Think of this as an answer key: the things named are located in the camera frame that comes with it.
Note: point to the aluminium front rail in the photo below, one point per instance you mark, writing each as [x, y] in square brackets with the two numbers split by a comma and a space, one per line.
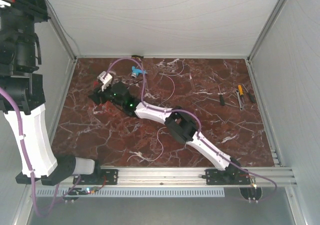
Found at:
[191, 176]

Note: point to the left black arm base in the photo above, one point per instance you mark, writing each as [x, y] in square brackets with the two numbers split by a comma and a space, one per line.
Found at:
[102, 177]

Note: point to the silver wrench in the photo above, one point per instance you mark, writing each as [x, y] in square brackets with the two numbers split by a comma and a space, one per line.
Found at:
[239, 100]

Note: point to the yellow handled screwdriver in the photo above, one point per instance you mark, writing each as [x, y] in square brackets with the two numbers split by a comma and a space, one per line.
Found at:
[240, 89]

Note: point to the black yellow edge clip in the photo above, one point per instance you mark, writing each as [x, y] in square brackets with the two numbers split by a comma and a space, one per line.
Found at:
[137, 57]

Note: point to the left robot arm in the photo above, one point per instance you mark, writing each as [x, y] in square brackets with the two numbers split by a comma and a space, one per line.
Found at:
[22, 98]

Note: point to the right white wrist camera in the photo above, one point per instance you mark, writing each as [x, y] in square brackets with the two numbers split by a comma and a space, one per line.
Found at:
[105, 79]

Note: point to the blue connector plug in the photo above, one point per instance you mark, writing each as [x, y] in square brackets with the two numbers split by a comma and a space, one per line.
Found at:
[136, 72]

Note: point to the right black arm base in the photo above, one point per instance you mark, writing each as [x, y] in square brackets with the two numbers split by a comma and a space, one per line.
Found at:
[218, 177]

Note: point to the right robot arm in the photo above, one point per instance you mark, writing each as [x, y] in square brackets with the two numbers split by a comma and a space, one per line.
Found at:
[183, 126]

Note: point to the red shaft black screwdriver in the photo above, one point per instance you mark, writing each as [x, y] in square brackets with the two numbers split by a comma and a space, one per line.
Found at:
[221, 98]

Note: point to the slotted grey cable duct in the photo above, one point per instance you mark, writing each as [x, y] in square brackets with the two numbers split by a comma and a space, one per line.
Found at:
[150, 192]

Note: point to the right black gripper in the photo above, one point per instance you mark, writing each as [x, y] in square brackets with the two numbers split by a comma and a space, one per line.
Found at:
[99, 94]

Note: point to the black handled screwdriver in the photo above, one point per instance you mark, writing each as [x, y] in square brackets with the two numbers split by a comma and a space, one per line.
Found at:
[251, 97]

